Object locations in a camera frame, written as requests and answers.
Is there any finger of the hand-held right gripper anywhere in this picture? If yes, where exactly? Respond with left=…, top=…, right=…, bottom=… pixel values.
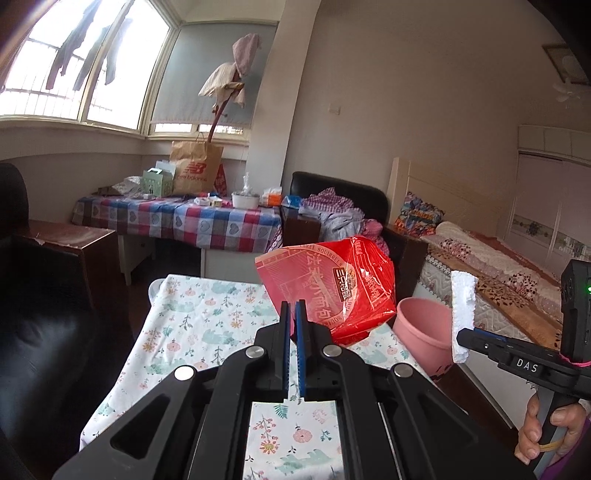
left=456, top=328, right=505, bottom=368

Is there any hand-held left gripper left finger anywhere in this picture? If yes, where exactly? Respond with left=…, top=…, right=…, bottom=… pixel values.
left=52, top=300, right=293, bottom=480

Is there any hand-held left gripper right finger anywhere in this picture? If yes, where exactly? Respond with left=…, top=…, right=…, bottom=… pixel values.
left=294, top=300, right=539, bottom=480

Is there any white foam piece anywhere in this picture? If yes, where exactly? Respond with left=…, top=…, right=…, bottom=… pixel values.
left=450, top=271, right=476, bottom=366

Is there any pink plastic bucket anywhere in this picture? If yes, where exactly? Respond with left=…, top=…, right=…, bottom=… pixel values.
left=392, top=296, right=456, bottom=377

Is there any red snack packet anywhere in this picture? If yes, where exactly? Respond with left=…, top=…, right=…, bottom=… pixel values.
left=255, top=235, right=398, bottom=346

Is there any person's right forearm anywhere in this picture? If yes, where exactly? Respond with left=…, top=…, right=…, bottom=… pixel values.
left=538, top=438, right=591, bottom=480

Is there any person's right hand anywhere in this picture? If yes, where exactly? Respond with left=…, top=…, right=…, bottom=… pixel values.
left=514, top=395, right=588, bottom=465

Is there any brown floral bedspread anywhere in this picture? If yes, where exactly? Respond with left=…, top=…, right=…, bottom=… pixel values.
left=427, top=242, right=568, bottom=352

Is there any floral tablecloth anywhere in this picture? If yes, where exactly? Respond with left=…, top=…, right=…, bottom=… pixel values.
left=79, top=274, right=435, bottom=480

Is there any pink floral quilt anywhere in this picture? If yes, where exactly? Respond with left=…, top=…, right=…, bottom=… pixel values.
left=434, top=222, right=563, bottom=308

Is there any white sliding-door wardrobe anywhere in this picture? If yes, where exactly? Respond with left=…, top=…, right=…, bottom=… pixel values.
left=501, top=124, right=591, bottom=288

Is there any lavender garment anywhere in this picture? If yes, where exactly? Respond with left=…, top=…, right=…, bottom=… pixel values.
left=318, top=209, right=365, bottom=243

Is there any pink patterned garment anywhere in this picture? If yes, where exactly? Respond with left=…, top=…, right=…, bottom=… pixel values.
left=360, top=219, right=391, bottom=257

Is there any colourful printed cushion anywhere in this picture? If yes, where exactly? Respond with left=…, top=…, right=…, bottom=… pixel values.
left=394, top=193, right=446, bottom=239

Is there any pink checked garment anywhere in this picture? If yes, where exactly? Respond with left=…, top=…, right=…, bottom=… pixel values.
left=299, top=187, right=348, bottom=215

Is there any checked tablecloth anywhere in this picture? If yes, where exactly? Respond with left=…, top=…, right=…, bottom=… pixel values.
left=71, top=195, right=283, bottom=254

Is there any cream wooden bed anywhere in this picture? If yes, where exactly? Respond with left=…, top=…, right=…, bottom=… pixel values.
left=387, top=157, right=591, bottom=430

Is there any black leather armchair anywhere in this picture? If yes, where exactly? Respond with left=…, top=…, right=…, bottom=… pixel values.
left=0, top=161, right=136, bottom=480
left=281, top=172, right=428, bottom=302

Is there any brown paper bag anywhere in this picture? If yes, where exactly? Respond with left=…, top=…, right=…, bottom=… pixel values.
left=170, top=134, right=225, bottom=195

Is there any green cardboard box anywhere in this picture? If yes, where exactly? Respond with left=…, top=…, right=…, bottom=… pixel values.
left=142, top=167, right=175, bottom=199

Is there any white ceiling fan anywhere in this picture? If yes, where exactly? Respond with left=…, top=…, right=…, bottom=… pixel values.
left=553, top=78, right=588, bottom=105

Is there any silver foil bag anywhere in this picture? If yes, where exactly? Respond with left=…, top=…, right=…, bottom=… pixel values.
left=110, top=176, right=145, bottom=198

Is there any red coat rack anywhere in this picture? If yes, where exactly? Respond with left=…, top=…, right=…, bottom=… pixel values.
left=207, top=78, right=246, bottom=145

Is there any framed ceiling light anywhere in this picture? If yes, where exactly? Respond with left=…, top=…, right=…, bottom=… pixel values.
left=542, top=44, right=591, bottom=87

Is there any beige hanging garment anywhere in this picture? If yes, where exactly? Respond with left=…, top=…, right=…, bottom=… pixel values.
left=199, top=62, right=248, bottom=110

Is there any pink hat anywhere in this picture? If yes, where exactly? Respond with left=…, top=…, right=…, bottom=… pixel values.
left=232, top=33, right=263, bottom=77

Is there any grey window blind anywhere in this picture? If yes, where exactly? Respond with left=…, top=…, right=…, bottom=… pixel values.
left=150, top=23, right=279, bottom=129

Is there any bay window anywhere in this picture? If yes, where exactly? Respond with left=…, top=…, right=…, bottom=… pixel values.
left=0, top=0, right=180, bottom=136

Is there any dark hanging garment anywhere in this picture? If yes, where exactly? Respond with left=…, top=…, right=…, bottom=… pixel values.
left=45, top=4, right=100, bottom=91
left=104, top=6, right=133, bottom=86

